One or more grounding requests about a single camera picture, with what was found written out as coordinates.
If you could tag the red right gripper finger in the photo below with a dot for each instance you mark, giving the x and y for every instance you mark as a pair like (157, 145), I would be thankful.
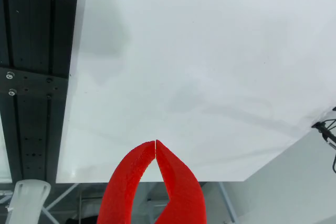
(183, 195)

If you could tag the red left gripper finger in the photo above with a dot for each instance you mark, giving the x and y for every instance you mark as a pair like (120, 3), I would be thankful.
(120, 187)

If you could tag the white plastic piece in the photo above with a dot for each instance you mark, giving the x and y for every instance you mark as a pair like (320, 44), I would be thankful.
(26, 203)

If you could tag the grey metal table frame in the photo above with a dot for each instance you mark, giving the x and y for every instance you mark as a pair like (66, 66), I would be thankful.
(226, 200)

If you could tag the black bracket plate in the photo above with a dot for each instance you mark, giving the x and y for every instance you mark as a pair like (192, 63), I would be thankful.
(31, 85)

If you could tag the black aluminium rail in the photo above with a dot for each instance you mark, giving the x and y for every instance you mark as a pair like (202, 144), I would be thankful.
(34, 24)

